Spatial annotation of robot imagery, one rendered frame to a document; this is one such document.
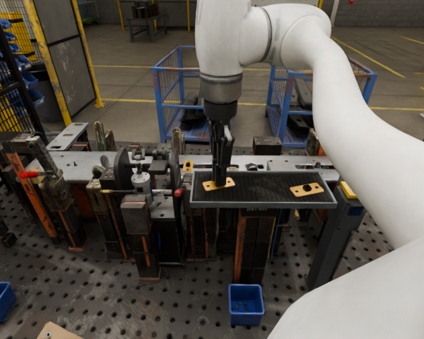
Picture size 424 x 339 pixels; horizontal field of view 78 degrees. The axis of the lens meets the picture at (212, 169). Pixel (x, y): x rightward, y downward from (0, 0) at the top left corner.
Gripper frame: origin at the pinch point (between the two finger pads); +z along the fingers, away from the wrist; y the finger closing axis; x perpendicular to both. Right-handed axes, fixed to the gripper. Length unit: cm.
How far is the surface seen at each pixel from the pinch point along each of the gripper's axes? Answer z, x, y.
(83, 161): 20, 43, 51
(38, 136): -1, 50, 36
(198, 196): 4.2, 6.8, -3.2
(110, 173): 8.2, 29.2, 20.6
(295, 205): 4.3, -15.6, -13.6
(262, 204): 4.2, -7.6, -10.9
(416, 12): 61, -1296, 991
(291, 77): 30, -127, 163
